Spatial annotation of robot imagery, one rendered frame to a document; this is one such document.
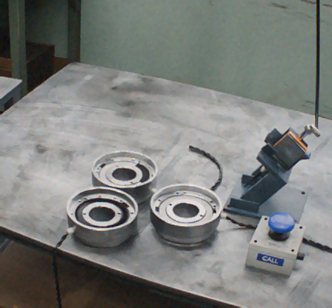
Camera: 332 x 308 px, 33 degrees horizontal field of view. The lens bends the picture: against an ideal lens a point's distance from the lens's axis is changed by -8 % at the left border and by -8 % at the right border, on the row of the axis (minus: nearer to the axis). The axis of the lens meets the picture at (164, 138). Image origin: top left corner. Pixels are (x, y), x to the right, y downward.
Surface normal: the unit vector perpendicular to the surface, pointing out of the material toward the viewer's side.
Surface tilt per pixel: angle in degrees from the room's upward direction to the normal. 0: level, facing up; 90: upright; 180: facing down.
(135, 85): 0
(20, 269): 0
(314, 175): 0
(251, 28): 90
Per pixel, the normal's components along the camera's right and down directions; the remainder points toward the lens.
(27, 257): 0.05, -0.86
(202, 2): -0.38, 0.45
